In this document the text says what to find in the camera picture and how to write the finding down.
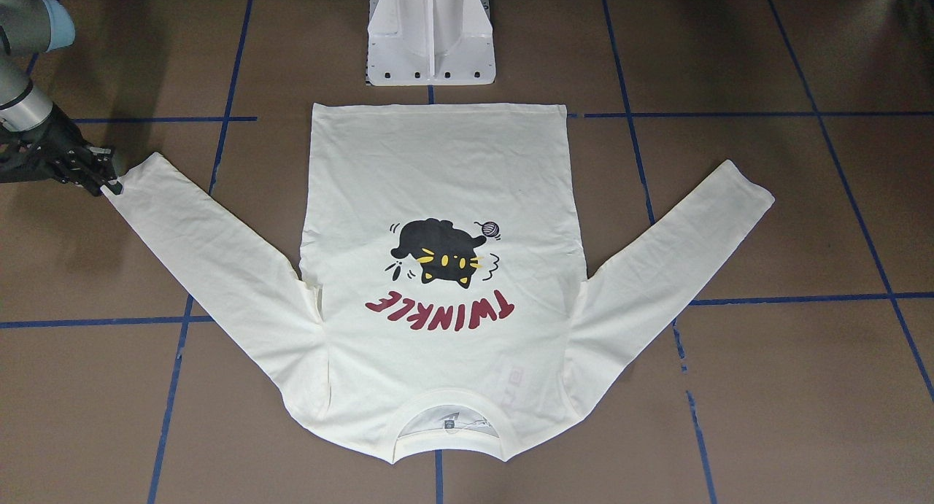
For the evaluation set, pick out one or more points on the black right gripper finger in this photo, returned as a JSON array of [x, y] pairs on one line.
[[93, 182], [100, 160]]

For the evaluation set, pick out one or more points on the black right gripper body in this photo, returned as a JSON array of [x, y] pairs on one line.
[[58, 144]]

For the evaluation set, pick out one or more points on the cream long-sleeve cat shirt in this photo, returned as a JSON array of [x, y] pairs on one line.
[[442, 299]]

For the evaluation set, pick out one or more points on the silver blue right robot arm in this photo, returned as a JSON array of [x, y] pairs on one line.
[[28, 28]]

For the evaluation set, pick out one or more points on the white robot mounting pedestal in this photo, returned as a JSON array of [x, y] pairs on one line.
[[430, 42]]

